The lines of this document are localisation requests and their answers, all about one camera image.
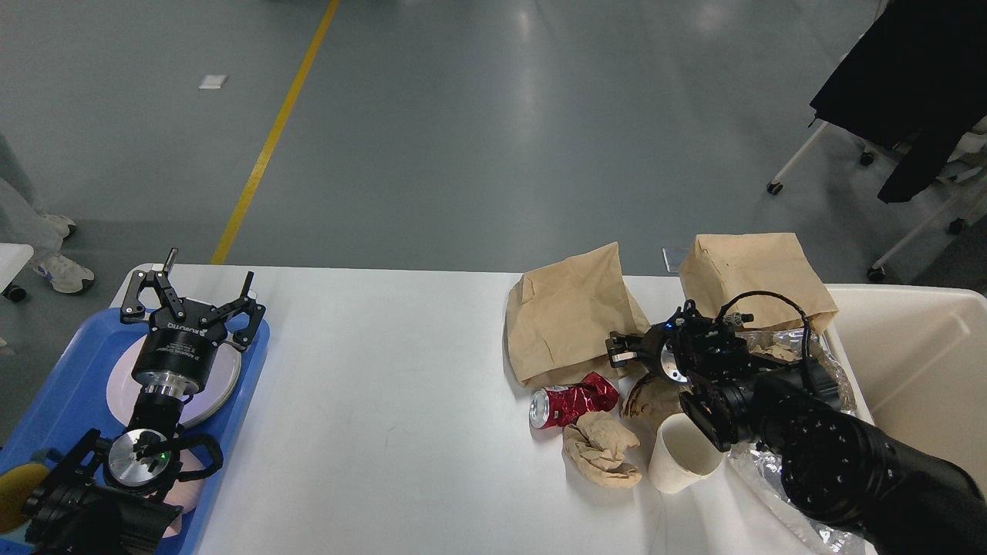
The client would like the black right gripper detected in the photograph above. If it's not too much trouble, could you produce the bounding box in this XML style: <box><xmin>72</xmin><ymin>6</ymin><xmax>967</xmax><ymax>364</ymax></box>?
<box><xmin>606</xmin><ymin>308</ymin><xmax>693</xmax><ymax>384</ymax></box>

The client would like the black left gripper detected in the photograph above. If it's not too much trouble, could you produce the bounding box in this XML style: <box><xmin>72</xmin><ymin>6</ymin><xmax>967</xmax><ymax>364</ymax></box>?
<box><xmin>119</xmin><ymin>248</ymin><xmax>266</xmax><ymax>403</ymax></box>

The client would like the large brown paper bag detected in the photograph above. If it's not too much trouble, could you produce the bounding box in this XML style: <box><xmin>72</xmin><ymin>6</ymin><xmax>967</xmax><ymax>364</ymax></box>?
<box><xmin>505</xmin><ymin>242</ymin><xmax>651</xmax><ymax>387</ymax></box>

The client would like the pink mug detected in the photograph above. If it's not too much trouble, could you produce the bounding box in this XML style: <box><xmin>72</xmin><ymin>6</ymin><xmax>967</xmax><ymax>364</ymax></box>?
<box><xmin>162</xmin><ymin>450</ymin><xmax>205</xmax><ymax>540</ymax></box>

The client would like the foil wrapper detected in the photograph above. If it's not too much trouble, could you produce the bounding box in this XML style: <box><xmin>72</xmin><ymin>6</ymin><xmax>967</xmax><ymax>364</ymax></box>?
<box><xmin>727</xmin><ymin>445</ymin><xmax>873</xmax><ymax>554</ymax></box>
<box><xmin>737</xmin><ymin>329</ymin><xmax>857</xmax><ymax>415</ymax></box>

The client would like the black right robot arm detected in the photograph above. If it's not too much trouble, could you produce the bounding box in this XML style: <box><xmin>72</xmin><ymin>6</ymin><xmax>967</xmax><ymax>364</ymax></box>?
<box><xmin>605</xmin><ymin>299</ymin><xmax>986</xmax><ymax>554</ymax></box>

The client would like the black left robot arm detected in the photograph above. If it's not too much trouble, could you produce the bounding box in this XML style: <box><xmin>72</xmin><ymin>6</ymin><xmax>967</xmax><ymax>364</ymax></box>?
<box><xmin>2</xmin><ymin>251</ymin><xmax>269</xmax><ymax>554</ymax></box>

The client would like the crumpled brown paper ball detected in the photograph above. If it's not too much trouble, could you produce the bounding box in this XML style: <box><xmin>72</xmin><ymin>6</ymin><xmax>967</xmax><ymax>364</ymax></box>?
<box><xmin>620</xmin><ymin>375</ymin><xmax>688</xmax><ymax>436</ymax></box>

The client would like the crushed red soda can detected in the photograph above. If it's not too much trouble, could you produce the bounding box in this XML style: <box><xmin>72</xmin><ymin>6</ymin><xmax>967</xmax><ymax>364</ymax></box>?
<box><xmin>528</xmin><ymin>372</ymin><xmax>619</xmax><ymax>429</ymax></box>

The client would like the crumpled tan napkin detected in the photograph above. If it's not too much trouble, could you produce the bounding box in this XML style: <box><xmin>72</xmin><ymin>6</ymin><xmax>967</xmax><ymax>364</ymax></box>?
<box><xmin>563</xmin><ymin>412</ymin><xmax>642</xmax><ymax>489</ymax></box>

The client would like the white paper cup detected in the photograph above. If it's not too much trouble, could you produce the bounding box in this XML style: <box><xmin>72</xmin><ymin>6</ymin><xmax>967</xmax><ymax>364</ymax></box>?
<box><xmin>648</xmin><ymin>413</ymin><xmax>726</xmax><ymax>494</ymax></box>

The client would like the blue plastic tray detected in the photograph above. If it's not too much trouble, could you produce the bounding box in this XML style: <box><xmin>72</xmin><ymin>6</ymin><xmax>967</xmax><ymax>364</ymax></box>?
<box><xmin>1</xmin><ymin>308</ymin><xmax>271</xmax><ymax>554</ymax></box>

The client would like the crumpled paper in foil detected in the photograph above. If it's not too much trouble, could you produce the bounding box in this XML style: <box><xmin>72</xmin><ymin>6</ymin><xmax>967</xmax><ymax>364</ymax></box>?
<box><xmin>750</xmin><ymin>344</ymin><xmax>801</xmax><ymax>363</ymax></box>

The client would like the white side table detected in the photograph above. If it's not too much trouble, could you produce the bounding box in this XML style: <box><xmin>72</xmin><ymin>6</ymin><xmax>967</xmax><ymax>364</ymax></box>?
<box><xmin>1</xmin><ymin>242</ymin><xmax>34</xmax><ymax>303</ymax></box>

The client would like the person in grey trousers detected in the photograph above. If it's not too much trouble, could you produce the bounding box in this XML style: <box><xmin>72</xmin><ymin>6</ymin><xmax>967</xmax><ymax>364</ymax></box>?
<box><xmin>1</xmin><ymin>136</ymin><xmax>96</xmax><ymax>295</ymax></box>

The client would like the teal and yellow mug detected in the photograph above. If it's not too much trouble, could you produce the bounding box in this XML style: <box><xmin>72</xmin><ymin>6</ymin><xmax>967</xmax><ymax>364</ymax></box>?
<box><xmin>1</xmin><ymin>449</ymin><xmax>60</xmax><ymax>535</ymax></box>

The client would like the beige plastic bin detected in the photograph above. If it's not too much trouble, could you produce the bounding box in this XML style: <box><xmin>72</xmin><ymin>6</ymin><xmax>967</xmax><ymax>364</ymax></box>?
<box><xmin>827</xmin><ymin>284</ymin><xmax>986</xmax><ymax>487</ymax></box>

